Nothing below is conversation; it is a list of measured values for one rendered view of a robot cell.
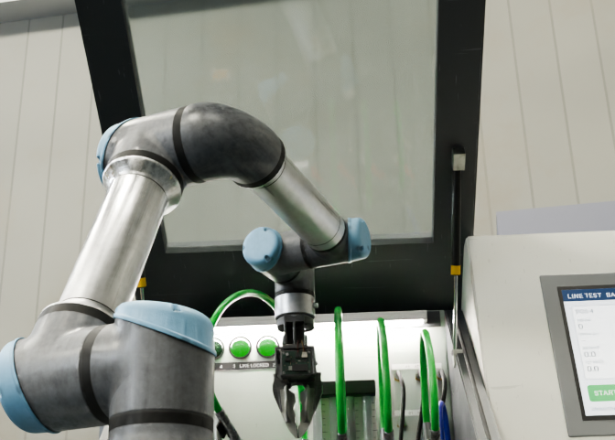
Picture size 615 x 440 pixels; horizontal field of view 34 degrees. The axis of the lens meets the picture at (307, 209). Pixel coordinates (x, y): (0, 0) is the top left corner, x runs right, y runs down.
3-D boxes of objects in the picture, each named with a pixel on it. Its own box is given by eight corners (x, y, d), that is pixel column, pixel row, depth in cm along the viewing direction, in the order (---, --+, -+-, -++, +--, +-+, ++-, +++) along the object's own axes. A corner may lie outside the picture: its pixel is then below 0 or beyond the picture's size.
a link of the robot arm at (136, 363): (180, 404, 106) (184, 283, 111) (74, 418, 111) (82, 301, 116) (234, 425, 116) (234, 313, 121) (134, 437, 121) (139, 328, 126)
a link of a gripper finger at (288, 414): (278, 433, 176) (277, 380, 179) (281, 440, 181) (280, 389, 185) (296, 433, 175) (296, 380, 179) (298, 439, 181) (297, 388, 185)
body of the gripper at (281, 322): (273, 379, 178) (272, 313, 183) (276, 391, 186) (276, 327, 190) (317, 377, 177) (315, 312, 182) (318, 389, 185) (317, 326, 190)
